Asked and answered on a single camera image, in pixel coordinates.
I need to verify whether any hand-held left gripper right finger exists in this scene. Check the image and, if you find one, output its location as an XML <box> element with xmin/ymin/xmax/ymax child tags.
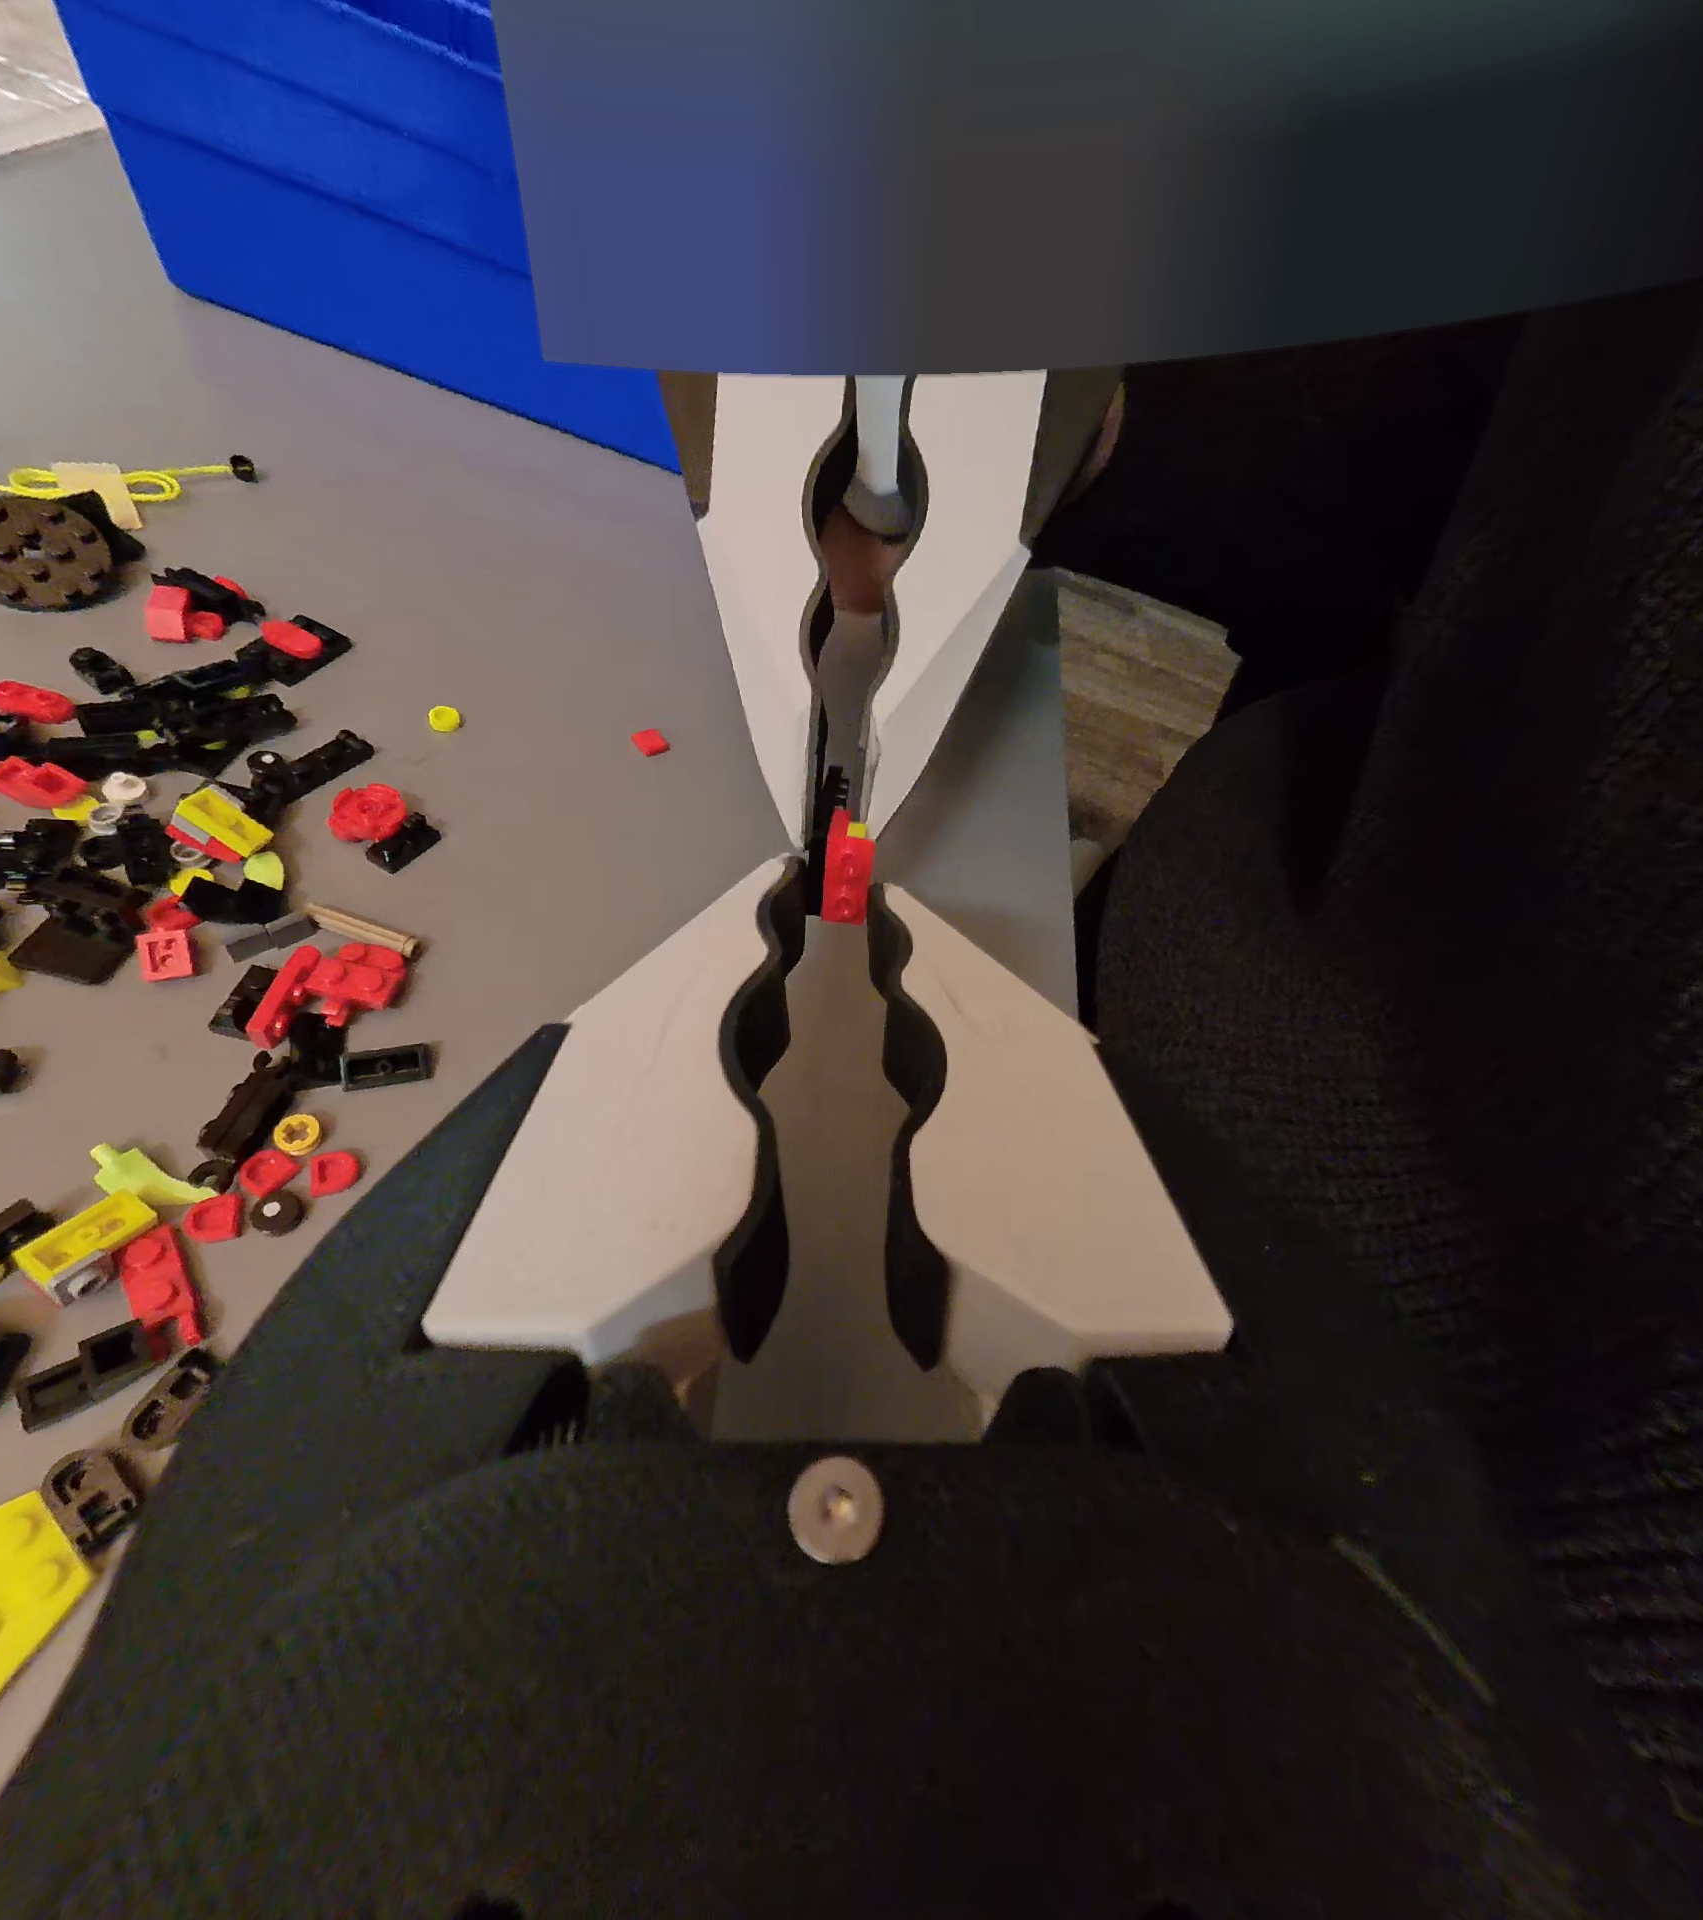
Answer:
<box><xmin>870</xmin><ymin>884</ymin><xmax>1233</xmax><ymax>1405</ymax></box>

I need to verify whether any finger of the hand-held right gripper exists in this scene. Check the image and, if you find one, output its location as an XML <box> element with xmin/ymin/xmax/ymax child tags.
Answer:
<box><xmin>849</xmin><ymin>372</ymin><xmax>1051</xmax><ymax>840</ymax></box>
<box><xmin>697</xmin><ymin>372</ymin><xmax>855</xmax><ymax>854</ymax></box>

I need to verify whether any blue plastic bin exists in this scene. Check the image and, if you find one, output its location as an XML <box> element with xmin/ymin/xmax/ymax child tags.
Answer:
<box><xmin>51</xmin><ymin>0</ymin><xmax>689</xmax><ymax>474</ymax></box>

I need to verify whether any person's right hand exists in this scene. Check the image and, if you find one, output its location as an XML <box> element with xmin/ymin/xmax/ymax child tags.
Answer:
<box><xmin>829</xmin><ymin>503</ymin><xmax>912</xmax><ymax>616</ymax></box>

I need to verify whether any pile of loose lego pieces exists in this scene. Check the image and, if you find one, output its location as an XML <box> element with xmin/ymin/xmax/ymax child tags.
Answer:
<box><xmin>0</xmin><ymin>449</ymin><xmax>438</xmax><ymax>1810</ymax></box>

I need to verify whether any black beam lego assembly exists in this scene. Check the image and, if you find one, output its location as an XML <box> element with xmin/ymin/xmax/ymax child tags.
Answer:
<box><xmin>810</xmin><ymin>766</ymin><xmax>882</xmax><ymax>925</ymax></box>

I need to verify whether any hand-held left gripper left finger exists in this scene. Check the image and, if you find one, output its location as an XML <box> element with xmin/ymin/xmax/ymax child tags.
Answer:
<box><xmin>420</xmin><ymin>856</ymin><xmax>811</xmax><ymax>1397</ymax></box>

